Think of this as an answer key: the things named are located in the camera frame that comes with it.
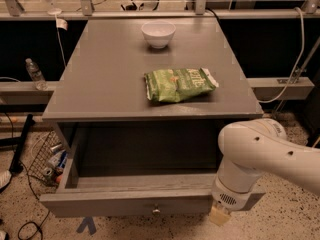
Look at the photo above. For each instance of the grey top drawer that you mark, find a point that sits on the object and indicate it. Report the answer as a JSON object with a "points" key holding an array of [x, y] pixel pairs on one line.
{"points": [[124, 172]]}

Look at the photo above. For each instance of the green chip bag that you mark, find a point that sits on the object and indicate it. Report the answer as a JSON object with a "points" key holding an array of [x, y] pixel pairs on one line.
{"points": [[177, 85]]}

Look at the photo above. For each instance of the clear plastic water bottle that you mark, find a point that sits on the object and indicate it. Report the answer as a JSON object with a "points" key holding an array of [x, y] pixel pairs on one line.
{"points": [[36, 74]]}

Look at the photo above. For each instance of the wire mesh basket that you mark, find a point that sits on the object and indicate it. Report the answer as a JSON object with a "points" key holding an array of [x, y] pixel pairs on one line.
{"points": [[49, 163]]}

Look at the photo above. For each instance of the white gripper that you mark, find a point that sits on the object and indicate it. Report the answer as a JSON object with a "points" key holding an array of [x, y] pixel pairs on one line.
{"points": [[226, 196]]}

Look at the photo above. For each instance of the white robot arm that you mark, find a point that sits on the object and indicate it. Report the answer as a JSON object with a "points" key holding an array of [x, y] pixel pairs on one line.
{"points": [[251, 148]]}

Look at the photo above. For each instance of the metal drawer knob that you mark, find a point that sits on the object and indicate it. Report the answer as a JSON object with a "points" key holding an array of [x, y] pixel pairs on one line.
{"points": [[156, 212]]}

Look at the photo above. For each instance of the black stand leg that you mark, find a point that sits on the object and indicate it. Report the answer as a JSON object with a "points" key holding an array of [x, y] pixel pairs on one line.
{"points": [[16, 167]]}

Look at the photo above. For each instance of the grey wooden cabinet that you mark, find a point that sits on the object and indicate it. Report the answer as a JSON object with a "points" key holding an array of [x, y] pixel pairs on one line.
{"points": [[103, 88]]}

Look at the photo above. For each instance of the white ceramic bowl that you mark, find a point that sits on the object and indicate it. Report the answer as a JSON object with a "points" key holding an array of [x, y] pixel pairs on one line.
{"points": [[158, 33]]}

